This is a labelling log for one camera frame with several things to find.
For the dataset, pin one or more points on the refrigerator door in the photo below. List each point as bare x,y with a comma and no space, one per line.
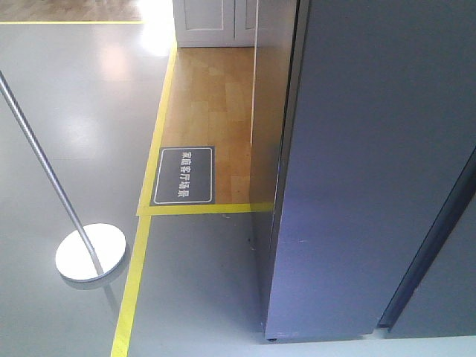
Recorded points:
436,296
384,125

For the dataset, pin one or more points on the dark floor sign sticker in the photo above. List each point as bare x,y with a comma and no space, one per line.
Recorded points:
184,176

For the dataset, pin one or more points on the white cabinet in background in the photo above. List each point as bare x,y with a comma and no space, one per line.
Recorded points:
233,24

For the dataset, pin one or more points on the metal stanchion pole with base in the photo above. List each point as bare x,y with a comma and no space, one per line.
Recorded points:
90,252

